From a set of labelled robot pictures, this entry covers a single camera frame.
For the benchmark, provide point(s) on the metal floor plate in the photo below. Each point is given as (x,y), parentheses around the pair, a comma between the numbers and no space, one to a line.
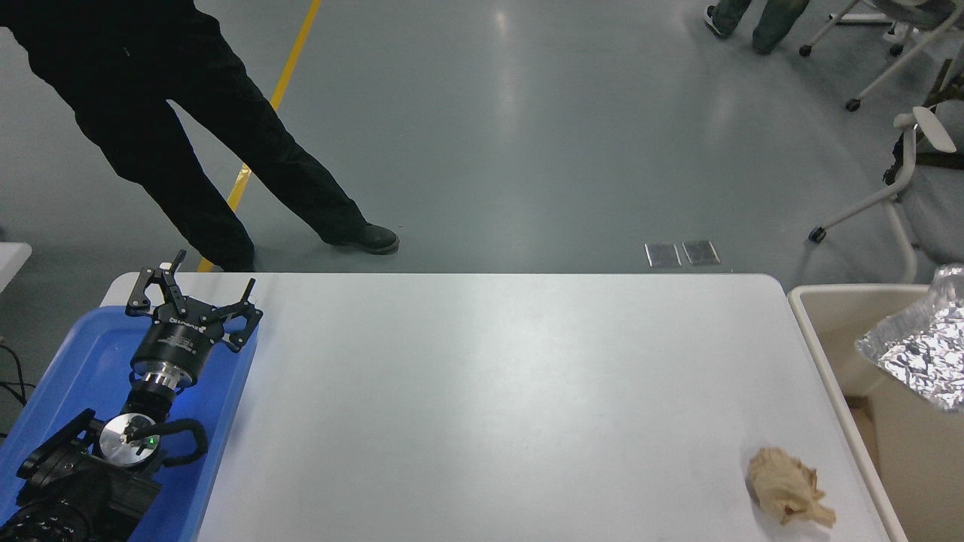
(700,253)
(663,255)

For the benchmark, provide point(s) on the blue plastic tray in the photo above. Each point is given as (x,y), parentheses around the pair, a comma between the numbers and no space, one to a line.
(83,354)

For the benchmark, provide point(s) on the white-framed grey office chair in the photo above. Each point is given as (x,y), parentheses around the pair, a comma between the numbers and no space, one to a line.
(909,154)

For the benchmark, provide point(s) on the crumpled tan paper ball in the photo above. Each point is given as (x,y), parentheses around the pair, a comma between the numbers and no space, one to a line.
(783,482)

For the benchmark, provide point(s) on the foil plate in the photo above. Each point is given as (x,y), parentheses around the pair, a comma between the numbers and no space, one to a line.
(926,361)

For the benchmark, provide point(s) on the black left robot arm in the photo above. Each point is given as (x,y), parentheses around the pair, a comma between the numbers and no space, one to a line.
(71,489)

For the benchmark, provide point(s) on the white office chair base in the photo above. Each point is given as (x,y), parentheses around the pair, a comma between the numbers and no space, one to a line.
(904,62)

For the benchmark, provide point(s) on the person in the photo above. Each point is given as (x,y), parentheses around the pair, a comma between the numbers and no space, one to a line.
(772,22)
(151,90)

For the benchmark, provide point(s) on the small white side table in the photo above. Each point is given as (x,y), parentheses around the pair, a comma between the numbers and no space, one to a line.
(11,263)

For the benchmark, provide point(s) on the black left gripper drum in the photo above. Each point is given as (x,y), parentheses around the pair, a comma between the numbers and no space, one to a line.
(177,342)

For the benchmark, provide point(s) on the large pale bin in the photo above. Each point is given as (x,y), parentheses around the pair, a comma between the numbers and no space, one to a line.
(919,482)

